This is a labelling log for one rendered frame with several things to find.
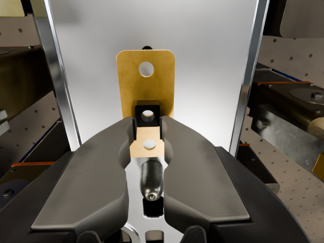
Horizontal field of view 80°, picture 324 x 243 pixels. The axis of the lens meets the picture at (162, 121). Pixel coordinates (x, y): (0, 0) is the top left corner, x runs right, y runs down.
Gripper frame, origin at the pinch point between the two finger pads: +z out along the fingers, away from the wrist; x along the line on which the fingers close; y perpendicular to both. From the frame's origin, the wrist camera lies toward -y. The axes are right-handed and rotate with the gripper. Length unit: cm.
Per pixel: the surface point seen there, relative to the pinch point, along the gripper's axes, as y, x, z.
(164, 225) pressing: 25.1, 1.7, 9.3
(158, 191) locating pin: 12.1, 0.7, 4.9
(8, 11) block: -6.5, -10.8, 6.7
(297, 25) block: -5.2, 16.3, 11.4
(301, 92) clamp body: 2.7, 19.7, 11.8
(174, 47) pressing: -3.3, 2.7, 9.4
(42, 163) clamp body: 14.8, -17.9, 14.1
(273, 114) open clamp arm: 3.9, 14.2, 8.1
